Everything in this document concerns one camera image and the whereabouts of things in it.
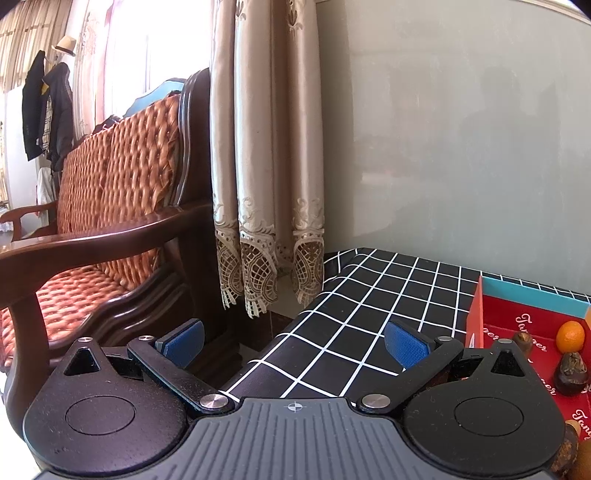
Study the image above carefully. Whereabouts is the orange woven sofa cushion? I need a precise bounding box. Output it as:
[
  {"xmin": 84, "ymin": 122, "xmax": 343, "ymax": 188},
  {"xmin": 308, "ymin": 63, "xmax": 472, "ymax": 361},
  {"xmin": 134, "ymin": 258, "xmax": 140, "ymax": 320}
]
[{"xmin": 0, "ymin": 95, "xmax": 184, "ymax": 352}]

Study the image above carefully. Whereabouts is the colourful cardboard box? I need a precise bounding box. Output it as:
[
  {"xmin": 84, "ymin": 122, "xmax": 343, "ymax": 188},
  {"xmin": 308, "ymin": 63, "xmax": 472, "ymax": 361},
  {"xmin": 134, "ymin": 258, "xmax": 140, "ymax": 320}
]
[{"xmin": 464, "ymin": 276, "xmax": 591, "ymax": 462}]

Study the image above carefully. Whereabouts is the large dark water chestnut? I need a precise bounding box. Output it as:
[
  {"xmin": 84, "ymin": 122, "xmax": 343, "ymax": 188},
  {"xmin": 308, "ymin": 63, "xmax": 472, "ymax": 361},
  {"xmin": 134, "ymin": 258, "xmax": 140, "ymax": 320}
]
[{"xmin": 553, "ymin": 352, "xmax": 590, "ymax": 397}]

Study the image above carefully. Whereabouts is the white garment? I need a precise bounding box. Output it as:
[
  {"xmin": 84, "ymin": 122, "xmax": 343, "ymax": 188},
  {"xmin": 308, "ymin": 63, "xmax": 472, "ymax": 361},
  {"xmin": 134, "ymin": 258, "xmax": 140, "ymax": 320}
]
[{"xmin": 35, "ymin": 165, "xmax": 59, "ymax": 207}]

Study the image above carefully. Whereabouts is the large brown kiwi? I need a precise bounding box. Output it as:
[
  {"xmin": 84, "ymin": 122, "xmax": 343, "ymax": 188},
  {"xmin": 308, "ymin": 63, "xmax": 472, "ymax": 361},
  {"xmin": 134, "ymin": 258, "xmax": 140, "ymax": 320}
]
[{"xmin": 571, "ymin": 438, "xmax": 591, "ymax": 480}]

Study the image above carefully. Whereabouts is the blue sofa top ornament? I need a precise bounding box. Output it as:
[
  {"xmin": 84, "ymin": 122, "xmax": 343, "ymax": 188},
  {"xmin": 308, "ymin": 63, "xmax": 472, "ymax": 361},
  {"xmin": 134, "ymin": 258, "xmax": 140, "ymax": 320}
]
[{"xmin": 122, "ymin": 79, "xmax": 187, "ymax": 117}]

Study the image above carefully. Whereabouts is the black white checked tablecloth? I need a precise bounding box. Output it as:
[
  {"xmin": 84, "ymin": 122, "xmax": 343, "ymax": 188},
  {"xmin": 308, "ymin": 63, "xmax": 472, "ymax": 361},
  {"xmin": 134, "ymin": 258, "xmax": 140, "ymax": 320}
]
[{"xmin": 221, "ymin": 248, "xmax": 591, "ymax": 403}]

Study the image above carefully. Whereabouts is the sheer window curtain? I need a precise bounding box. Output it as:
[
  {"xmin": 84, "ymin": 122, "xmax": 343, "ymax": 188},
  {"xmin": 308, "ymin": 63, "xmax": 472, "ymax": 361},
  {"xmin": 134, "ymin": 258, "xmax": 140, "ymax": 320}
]
[{"xmin": 69, "ymin": 0, "xmax": 153, "ymax": 139}]

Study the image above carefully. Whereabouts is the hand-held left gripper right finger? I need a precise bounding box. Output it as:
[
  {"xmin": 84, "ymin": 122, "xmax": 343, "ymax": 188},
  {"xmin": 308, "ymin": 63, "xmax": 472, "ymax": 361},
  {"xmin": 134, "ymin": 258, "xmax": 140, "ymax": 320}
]
[{"xmin": 356, "ymin": 320, "xmax": 529, "ymax": 415}]

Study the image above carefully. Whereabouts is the dark cloth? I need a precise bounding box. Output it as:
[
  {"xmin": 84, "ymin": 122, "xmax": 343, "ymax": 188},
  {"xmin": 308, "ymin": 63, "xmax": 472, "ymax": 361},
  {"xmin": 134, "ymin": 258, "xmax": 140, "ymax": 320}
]
[{"xmin": 91, "ymin": 114, "xmax": 126, "ymax": 136}]

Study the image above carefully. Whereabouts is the dark jacket with plaid lining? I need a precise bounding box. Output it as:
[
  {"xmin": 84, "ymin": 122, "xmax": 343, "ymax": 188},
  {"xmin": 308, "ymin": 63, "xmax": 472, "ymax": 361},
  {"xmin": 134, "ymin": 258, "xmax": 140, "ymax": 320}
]
[{"xmin": 41, "ymin": 62, "xmax": 75, "ymax": 172}]

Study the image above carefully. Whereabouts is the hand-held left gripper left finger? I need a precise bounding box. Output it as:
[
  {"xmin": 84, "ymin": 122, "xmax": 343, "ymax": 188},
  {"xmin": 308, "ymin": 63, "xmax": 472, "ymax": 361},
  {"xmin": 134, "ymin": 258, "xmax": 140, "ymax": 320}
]
[{"xmin": 60, "ymin": 319, "xmax": 235, "ymax": 415}]

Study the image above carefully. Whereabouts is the orange mandarin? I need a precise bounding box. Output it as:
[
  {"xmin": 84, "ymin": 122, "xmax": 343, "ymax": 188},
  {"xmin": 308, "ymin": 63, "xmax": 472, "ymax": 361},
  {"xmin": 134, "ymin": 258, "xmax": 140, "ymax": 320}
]
[{"xmin": 555, "ymin": 320, "xmax": 587, "ymax": 353}]

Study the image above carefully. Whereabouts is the straw hat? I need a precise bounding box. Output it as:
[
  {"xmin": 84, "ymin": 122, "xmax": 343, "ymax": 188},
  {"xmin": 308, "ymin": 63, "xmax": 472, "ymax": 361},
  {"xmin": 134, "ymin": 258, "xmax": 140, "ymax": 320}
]
[{"xmin": 51, "ymin": 35, "xmax": 77, "ymax": 57}]

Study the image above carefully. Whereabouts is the beige lace-trimmed curtain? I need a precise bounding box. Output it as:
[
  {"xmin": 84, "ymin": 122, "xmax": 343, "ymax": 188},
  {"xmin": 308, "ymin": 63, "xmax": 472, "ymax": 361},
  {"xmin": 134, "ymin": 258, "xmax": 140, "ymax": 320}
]
[{"xmin": 209, "ymin": 0, "xmax": 327, "ymax": 320}]

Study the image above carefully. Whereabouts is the dark wooden sofa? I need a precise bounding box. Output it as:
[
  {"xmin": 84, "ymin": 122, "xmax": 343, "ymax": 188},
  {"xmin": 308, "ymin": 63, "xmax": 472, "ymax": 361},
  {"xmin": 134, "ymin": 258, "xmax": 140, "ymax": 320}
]
[{"xmin": 0, "ymin": 68, "xmax": 243, "ymax": 439}]

